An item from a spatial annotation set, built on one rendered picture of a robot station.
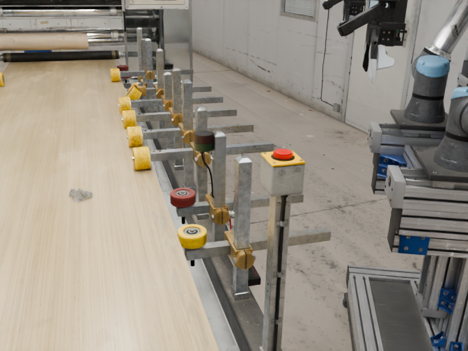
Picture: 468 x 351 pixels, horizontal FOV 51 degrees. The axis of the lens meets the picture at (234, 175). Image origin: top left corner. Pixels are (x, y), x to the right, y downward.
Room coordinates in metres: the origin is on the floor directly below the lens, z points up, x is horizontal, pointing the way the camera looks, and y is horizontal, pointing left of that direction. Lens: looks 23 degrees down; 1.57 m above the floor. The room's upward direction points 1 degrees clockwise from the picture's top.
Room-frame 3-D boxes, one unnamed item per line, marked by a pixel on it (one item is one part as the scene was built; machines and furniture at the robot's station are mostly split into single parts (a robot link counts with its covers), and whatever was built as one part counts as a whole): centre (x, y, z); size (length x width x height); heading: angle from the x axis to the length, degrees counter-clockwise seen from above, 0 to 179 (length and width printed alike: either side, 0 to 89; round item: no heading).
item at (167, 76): (2.38, 0.33, 0.86); 0.04 x 0.04 x 0.48; 16
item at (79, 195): (1.40, 0.48, 0.91); 0.09 x 0.07 x 0.02; 41
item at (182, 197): (1.43, 0.16, 0.85); 0.08 x 0.08 x 0.11
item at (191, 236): (1.18, 0.11, 0.85); 0.08 x 0.08 x 0.11
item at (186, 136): (1.92, 0.19, 0.95); 0.14 x 0.06 x 0.05; 16
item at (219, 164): (1.42, 0.05, 0.87); 0.04 x 0.04 x 0.48; 16
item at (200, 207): (1.48, -0.03, 0.84); 0.43 x 0.03 x 0.04; 106
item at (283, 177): (0.93, -0.10, 1.18); 0.07 x 0.07 x 0.08; 16
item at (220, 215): (1.44, 0.06, 0.85); 0.14 x 0.06 x 0.05; 16
